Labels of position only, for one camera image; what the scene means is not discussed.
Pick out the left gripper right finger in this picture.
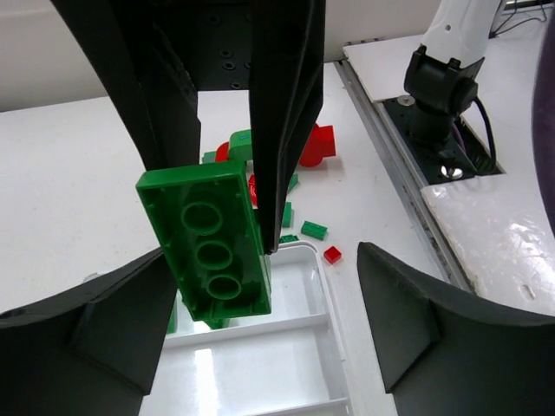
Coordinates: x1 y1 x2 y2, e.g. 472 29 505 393
357 243 554 415

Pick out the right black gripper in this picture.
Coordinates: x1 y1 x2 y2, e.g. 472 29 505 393
53 1 325 254

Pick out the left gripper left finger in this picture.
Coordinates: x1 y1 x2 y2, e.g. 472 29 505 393
1 250 177 415

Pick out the red green lego tower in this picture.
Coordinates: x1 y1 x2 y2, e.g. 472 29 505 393
298 124 336 168

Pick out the large green lego assembly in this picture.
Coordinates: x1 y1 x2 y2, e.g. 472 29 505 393
135 161 271 322

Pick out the red semicircle lego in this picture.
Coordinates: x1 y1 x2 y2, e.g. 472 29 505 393
214 141 230 162

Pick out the small red lego stud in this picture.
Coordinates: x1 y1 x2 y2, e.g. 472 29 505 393
323 245 343 264

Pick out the white three-compartment tray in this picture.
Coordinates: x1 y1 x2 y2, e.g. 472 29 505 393
140 241 352 415

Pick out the green sloped lego piece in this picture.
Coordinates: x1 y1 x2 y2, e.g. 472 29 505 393
282 201 293 228

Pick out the small green lego brick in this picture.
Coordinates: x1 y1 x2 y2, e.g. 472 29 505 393
300 220 328 241

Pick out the aluminium rail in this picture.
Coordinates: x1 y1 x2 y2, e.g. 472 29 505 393
335 60 476 294

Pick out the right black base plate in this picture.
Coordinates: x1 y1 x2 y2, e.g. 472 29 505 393
378 96 502 186

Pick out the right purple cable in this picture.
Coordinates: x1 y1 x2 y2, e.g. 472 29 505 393
531 25 555 209

